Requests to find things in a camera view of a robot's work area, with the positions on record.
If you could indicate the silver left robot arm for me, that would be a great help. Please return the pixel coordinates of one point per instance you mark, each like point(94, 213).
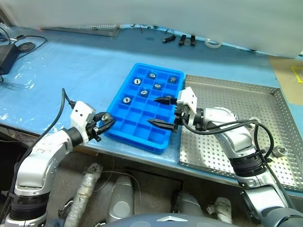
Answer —
point(35, 165)

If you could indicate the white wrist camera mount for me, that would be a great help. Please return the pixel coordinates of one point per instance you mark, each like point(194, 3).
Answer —
point(189, 97)
point(81, 113)

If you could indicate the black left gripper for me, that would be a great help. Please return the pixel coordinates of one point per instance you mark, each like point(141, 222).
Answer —
point(92, 131)

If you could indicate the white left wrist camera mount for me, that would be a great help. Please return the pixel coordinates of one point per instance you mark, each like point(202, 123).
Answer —
point(81, 113)

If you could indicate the blue plastic compartment tray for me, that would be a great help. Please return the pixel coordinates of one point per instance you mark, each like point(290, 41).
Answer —
point(142, 132)

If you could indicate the small black clip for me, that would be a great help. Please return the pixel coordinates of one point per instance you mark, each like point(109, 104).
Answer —
point(168, 39)
point(193, 40)
point(182, 40)

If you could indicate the grey wrapped pipe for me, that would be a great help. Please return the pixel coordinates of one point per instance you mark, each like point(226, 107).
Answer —
point(82, 194)

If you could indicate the white wrapped fitting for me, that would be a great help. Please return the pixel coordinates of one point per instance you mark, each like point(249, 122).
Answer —
point(222, 210)

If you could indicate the black round disc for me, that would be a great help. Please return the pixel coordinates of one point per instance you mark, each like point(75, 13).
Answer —
point(26, 46)

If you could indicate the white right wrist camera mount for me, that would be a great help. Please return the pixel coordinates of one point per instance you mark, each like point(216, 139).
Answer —
point(189, 97)

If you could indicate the metal nut on metal tray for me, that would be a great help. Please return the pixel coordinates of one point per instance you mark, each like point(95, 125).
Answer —
point(280, 151)

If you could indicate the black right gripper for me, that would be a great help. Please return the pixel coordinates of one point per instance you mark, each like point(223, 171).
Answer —
point(181, 113)

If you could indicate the metal roller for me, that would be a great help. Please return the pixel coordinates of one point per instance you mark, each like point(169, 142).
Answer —
point(172, 79)
point(157, 86)
point(137, 81)
point(143, 92)
point(126, 100)
point(152, 75)
point(253, 118)
point(105, 116)

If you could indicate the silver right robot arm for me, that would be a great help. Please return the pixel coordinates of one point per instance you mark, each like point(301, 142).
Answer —
point(239, 139)

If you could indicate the flat perforated steel tray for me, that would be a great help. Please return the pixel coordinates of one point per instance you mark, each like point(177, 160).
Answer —
point(104, 29)

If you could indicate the black power adapter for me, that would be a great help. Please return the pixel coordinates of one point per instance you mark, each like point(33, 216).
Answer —
point(7, 58)

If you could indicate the dark grey robot torso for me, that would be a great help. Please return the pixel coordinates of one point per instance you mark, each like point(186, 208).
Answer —
point(165, 221)

